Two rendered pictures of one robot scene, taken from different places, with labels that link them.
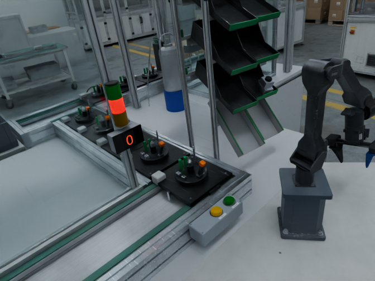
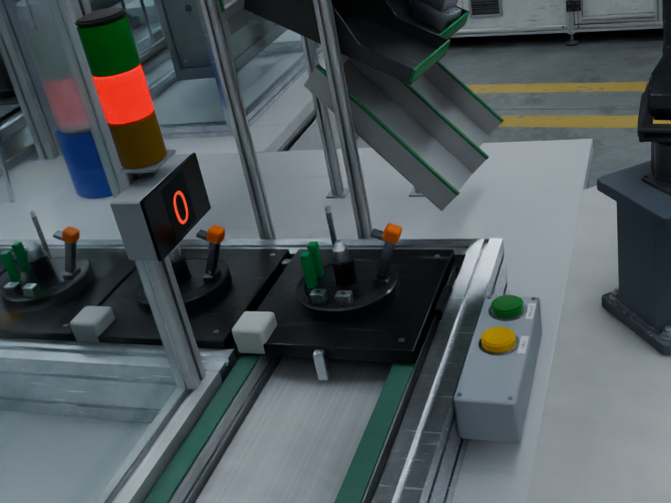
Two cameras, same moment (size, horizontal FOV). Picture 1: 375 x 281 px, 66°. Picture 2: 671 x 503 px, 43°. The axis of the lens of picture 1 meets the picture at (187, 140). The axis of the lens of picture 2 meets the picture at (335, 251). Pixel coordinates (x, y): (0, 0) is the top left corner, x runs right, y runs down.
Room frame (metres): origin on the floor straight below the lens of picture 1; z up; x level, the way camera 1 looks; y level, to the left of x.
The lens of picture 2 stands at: (0.09, 0.46, 1.57)
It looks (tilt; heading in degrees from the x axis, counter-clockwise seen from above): 28 degrees down; 333
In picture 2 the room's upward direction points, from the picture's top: 12 degrees counter-clockwise
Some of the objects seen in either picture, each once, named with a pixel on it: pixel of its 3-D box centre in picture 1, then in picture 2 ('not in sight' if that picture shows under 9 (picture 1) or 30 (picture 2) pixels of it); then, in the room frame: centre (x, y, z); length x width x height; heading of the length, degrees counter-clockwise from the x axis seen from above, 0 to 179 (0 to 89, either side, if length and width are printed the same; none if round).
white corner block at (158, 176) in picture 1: (158, 178); (256, 332); (1.00, 0.14, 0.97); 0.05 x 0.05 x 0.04; 39
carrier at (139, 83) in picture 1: (125, 80); not in sight; (2.35, 0.44, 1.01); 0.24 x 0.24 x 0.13; 39
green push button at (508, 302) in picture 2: (229, 201); (507, 308); (0.81, -0.12, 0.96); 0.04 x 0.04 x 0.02
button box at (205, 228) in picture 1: (216, 218); (500, 362); (0.76, -0.07, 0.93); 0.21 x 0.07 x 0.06; 129
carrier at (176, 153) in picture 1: (153, 148); (176, 264); (1.18, 0.16, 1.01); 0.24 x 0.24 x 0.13; 39
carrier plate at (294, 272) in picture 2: (191, 177); (349, 298); (0.98, 0.00, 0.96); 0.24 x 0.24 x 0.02; 39
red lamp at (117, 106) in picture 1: (116, 104); (123, 92); (0.95, 0.23, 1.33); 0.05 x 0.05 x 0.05
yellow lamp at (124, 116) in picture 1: (120, 117); (137, 138); (0.95, 0.23, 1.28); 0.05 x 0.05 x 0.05
